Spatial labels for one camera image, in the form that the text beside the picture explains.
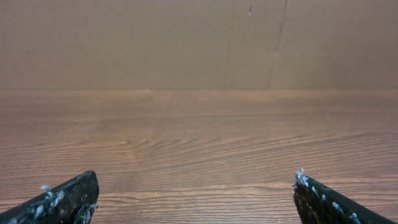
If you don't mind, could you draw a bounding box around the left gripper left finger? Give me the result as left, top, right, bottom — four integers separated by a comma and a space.
1, 170, 100, 224

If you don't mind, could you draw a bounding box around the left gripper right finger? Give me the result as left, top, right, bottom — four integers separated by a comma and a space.
292, 169, 396, 224

